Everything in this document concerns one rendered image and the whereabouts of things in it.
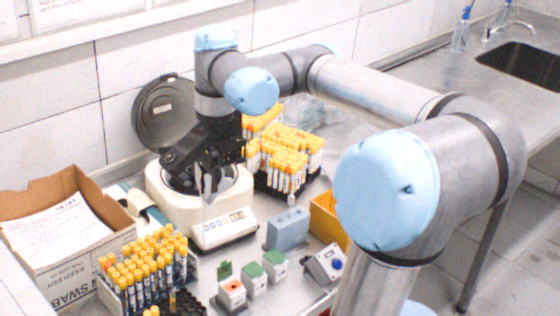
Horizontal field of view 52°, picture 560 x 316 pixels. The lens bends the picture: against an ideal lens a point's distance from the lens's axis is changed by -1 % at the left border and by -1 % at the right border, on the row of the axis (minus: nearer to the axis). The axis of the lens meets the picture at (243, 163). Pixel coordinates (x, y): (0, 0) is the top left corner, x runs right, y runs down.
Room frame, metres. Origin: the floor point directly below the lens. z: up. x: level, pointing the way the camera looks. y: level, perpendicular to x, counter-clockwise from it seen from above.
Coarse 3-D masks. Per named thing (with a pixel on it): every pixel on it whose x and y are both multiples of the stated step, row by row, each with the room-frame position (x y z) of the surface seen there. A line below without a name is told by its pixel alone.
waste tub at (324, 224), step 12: (324, 192) 1.15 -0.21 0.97; (312, 204) 1.11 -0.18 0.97; (324, 204) 1.15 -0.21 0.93; (336, 204) 1.18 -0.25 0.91; (312, 216) 1.10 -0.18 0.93; (324, 216) 1.07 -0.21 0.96; (336, 216) 1.16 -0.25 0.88; (312, 228) 1.10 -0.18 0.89; (324, 228) 1.07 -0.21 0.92; (336, 228) 1.04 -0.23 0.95; (324, 240) 1.07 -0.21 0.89; (336, 240) 1.04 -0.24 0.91; (348, 240) 1.02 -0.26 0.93; (348, 252) 1.03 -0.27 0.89
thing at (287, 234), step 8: (296, 208) 1.08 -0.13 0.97; (304, 208) 1.08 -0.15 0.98; (280, 216) 1.04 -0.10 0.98; (296, 216) 1.05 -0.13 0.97; (304, 216) 1.05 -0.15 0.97; (272, 224) 1.01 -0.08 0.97; (280, 224) 1.01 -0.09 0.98; (288, 224) 1.02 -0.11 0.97; (296, 224) 1.03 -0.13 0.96; (304, 224) 1.05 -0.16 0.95; (272, 232) 1.01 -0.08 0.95; (280, 232) 1.00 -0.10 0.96; (288, 232) 1.02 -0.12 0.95; (296, 232) 1.03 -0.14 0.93; (304, 232) 1.05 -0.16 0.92; (272, 240) 1.01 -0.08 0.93; (280, 240) 1.00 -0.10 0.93; (288, 240) 1.02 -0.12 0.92; (296, 240) 1.04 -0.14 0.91; (304, 240) 1.05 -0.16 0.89; (264, 248) 1.03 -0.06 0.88; (272, 248) 1.01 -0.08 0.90; (280, 248) 1.01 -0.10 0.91; (288, 248) 1.02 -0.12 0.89; (296, 248) 1.03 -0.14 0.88; (304, 248) 1.04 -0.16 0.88; (288, 256) 1.00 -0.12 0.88
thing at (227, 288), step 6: (222, 282) 0.84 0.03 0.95; (228, 282) 0.84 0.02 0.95; (234, 282) 0.85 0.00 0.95; (222, 288) 0.83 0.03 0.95; (228, 288) 0.83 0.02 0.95; (234, 288) 0.83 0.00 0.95; (240, 288) 0.83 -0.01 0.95; (222, 294) 0.83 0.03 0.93; (228, 294) 0.81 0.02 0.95; (234, 294) 0.82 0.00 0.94; (240, 294) 0.82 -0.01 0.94; (222, 300) 0.83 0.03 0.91; (228, 300) 0.81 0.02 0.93; (234, 300) 0.81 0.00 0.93; (240, 300) 0.82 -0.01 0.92; (228, 306) 0.81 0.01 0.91; (234, 306) 0.81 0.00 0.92
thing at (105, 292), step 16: (192, 256) 0.92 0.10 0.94; (176, 272) 0.90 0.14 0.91; (192, 272) 0.91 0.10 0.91; (112, 288) 0.82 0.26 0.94; (144, 288) 0.82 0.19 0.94; (160, 288) 0.85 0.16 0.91; (176, 288) 0.88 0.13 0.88; (112, 304) 0.80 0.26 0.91; (128, 304) 0.80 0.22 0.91; (144, 304) 0.83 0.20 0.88
